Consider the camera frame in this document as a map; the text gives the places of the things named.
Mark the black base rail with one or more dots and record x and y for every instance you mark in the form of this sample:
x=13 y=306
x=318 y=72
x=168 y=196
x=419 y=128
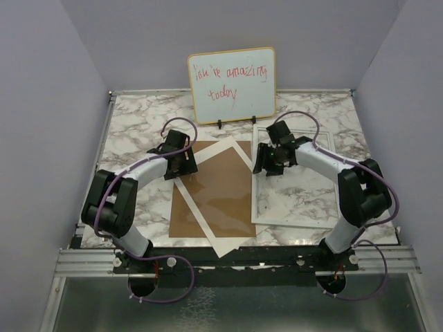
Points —
x=245 y=266

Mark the yellow-rimmed whiteboard with writing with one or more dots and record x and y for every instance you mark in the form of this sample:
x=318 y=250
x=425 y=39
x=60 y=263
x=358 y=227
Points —
x=233 y=85

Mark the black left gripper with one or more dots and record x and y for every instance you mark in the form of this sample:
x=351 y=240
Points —
x=188 y=167

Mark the brown backing board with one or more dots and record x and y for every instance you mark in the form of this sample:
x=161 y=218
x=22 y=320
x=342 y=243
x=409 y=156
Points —
x=214 y=207

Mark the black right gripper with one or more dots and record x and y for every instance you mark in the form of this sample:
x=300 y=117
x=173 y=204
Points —
x=263 y=162

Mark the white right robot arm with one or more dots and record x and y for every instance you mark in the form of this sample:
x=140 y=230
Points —
x=363 y=195

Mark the black whiteboard stand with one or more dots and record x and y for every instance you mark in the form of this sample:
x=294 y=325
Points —
x=220 y=123

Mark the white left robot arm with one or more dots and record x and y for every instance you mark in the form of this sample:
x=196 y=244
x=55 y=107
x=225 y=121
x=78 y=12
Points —
x=110 y=204

